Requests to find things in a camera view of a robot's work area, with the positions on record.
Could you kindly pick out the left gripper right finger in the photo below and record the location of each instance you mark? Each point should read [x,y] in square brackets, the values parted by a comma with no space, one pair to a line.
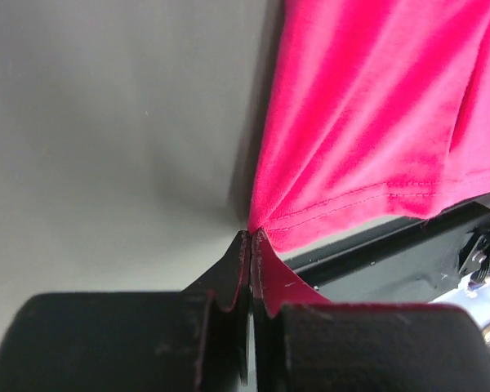
[305,342]

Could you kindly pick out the pink t shirt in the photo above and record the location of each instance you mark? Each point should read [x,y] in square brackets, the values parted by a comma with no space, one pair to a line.
[378,108]

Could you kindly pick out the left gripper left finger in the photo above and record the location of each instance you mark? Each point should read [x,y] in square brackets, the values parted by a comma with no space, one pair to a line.
[195,339]

